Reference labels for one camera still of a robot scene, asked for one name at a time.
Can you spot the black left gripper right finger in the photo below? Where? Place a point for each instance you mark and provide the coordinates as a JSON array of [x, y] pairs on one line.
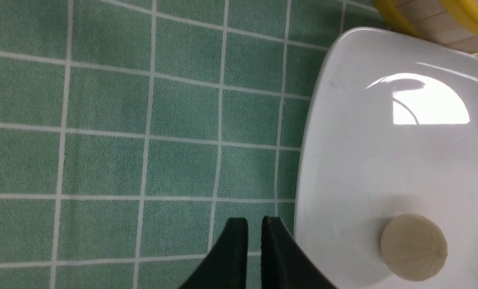
[[283, 264]]

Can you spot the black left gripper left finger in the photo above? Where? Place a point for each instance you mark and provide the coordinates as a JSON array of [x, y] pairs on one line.
[[225, 266]]

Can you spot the beige steamed bun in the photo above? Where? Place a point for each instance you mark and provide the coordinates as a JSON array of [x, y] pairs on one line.
[[413, 247]]

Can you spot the white square plate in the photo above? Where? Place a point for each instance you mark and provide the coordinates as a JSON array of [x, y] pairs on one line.
[[392, 129]]

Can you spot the green checkered tablecloth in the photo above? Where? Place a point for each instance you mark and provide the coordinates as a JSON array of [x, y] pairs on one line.
[[131, 130]]

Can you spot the yellow bamboo steamer basket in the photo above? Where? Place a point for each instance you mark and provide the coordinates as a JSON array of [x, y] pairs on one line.
[[451, 23]]

